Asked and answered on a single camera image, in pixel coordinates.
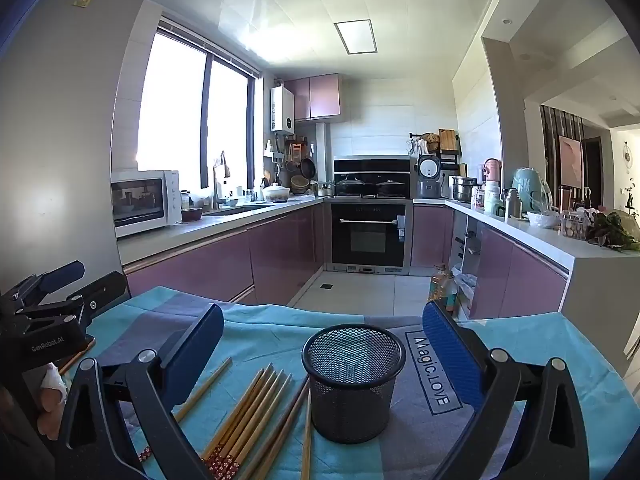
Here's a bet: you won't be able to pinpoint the grey rice cooker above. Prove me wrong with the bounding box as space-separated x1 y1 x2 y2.
416 155 443 199

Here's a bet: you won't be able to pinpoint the black wok with lid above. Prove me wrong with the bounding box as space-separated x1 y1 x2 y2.
376 177 412 198
336 175 376 197

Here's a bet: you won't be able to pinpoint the black range hood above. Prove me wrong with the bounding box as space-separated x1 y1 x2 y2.
333 157 412 181

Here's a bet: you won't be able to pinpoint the person's left hand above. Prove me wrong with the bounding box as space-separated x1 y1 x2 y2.
35 362 69 442

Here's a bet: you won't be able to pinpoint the purple upper wall cabinets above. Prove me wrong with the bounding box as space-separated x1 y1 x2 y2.
284 73 342 122

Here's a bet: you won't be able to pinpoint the grey refrigerator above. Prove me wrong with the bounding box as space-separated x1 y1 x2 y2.
0 0 161 291

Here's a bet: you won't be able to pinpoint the black mesh utensil holder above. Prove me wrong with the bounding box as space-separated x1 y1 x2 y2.
301 324 407 445

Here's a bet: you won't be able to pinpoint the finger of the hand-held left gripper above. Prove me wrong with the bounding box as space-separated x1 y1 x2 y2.
10 271 130 333
0 260 86 313

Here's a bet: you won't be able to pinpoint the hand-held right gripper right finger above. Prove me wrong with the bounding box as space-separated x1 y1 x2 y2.
422 300 591 480

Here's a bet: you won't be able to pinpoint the white microwave oven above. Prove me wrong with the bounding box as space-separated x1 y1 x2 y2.
111 170 182 238

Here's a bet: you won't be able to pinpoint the sink faucet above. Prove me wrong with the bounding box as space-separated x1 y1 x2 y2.
212 150 232 211

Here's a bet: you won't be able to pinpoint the white plastic bag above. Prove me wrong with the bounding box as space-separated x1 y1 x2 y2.
452 272 478 318

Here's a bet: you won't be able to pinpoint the black built-in oven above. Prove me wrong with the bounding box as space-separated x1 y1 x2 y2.
330 199 414 277

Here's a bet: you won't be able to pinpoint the clear egg carton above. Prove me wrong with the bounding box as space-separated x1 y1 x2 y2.
560 210 593 241

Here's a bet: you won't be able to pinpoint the white bowl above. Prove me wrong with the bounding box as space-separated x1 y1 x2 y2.
527 210 560 229

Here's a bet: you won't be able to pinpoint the kitchen window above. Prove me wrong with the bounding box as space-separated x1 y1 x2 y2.
136 20 263 191

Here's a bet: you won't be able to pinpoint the leafy vegetables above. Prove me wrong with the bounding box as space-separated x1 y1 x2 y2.
587 207 640 251

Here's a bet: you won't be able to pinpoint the dark slatted room divider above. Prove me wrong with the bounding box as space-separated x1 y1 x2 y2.
540 105 586 211

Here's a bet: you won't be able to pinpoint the purple lower kitchen cabinets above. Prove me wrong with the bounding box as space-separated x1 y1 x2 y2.
122 199 326 306
411 204 571 321

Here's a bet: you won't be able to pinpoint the bunch of wooden chopsticks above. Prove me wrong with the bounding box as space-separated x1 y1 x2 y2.
200 365 313 480

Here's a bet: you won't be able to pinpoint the teal and purple tablecloth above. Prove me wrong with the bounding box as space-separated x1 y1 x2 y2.
65 285 640 480

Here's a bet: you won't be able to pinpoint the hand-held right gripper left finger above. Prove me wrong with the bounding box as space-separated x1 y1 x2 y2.
50 302 226 480

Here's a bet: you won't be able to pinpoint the mint green kitchen appliance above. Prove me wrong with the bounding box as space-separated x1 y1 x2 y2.
511 167 548 211

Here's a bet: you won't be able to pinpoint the pink wall picture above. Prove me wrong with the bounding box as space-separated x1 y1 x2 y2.
558 136 583 188

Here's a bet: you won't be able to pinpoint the rectangular ceiling light panel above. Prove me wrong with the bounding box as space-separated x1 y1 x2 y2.
334 19 377 55

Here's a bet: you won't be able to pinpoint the white water heater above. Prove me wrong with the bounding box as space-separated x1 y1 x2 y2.
270 86 296 136

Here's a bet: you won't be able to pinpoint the stainless steel stock pot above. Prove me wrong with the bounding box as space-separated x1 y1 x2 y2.
452 176 478 203

